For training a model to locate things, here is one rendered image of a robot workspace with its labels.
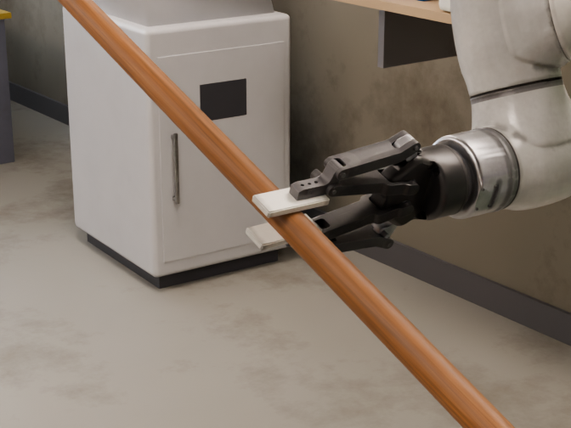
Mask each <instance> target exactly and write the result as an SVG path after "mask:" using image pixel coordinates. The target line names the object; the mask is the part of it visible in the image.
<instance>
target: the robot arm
mask: <svg viewBox="0 0 571 428"><path fill-rule="evenodd" d="M450 13H451V22H452V29H453V35H454V40H455V50H456V53H457V58H458V61H459V65H460V68H461V74H462V75H463V77H464V80H465V82H466V86H467V90H468V93H469V96H470V98H471V99H470V100H471V106H472V130H470V131H467V132H459V133H455V134H450V135H447V136H443V137H441V138H440V139H438V140H437V141H436V142H435V143H434V144H433V145H431V146H427V147H422V148H421V144H420V143H419V142H418V141H416V140H415V139H414V138H413V137H412V136H410V135H409V134H408V133H407V132H406V131H405V130H403V131H400V132H398V133H397V134H395V135H393V136H392V137H390V138H389V139H387V140H384V141H381V142H378V143H375V144H370V145H367V146H364V147H361V148H357V149H353V150H349V151H347V152H343V153H341V154H338V155H333V156H330V157H327V158H326V159H325V161H324V166H325V169H324V171H323V172H322V173H321V172H320V171H319V170H318V169H315V170H313V171H312V172H311V174H310V177H311V178H310V179H306V180H302V181H297V182H294V183H292V184H291V186H290V188H287V189H280V190H275V191H271V192H268V193H263V194H255V195H253V196H252V202H253V203H254V204H255V205H256V206H257V207H258V208H259V209H260V210H261V211H262V213H263V214H264V215H265V216H266V217H267V218H270V217H277V216H281V215H285V214H289V213H293V212H297V211H304V210H307V209H312V208H315V207H320V206H327V205H328V204H329V200H330V199H329V198H328V197H327V196H326V194H328V195H329V196H330V197H337V196H348V195H358V194H365V195H363V196H361V197H360V201H357V202H355V203H353V204H350V205H347V206H344V207H341V208H339V209H336V210H334V211H330V212H327V213H326V214H323V215H320V216H317V217H314V218H310V217H309V216H308V215H307V214H306V213H305V214H304V215H305V216H306V217H307V218H308V219H309V220H310V221H311V222H312V223H313V224H314V225H315V226H316V227H317V228H318V229H319V230H320V231H321V232H322V233H323V234H324V235H325V236H326V237H327V238H328V239H329V240H330V241H331V242H332V243H333V244H334V245H335V246H336V247H337V248H338V249H339V250H340V251H341V252H346V251H356V250H360V249H365V248H371V247H380V248H383V249H389V248H391V247H392V246H393V240H392V239H391V238H390V237H391V235H392V233H393V231H394V230H395V228H396V227H397V226H403V225H405V224H406V223H407V222H409V221H411V220H413V219H421V220H434V219H438V218H441V217H447V216H450V217H453V218H456V219H465V218H469V217H475V216H478V215H482V214H485V213H491V212H496V211H500V210H503V209H507V210H512V211H522V210H529V209H534V208H537V207H541V206H547V205H549V204H552V203H555V202H558V201H559V200H563V199H566V198H568V197H569V196H571V99H570V97H569V96H568V93H567V91H566V88H565V86H564V83H563V76H562V71H561V68H562V67H563V66H565V65H566V64H567V63H568V62H569V61H571V0H450ZM344 165H345V166H344ZM246 234H247V235H248V237H249V238H250V239H251V240H252V241H253V242H254V243H255V244H256V246H257V247H258V248H259V249H260V250H261V251H263V250H267V249H270V248H274V247H277V246H281V245H286V246H289V247H291V246H290V245H289V244H288V243H287V242H286V241H285V240H284V239H283V238H282V237H281V236H280V235H279V233H278V232H277V231H276V230H275V229H274V228H273V227H272V226H271V225H270V224H269V223H268V222H267V223H264V224H260V225H257V226H253V227H249V228H246Z"/></svg>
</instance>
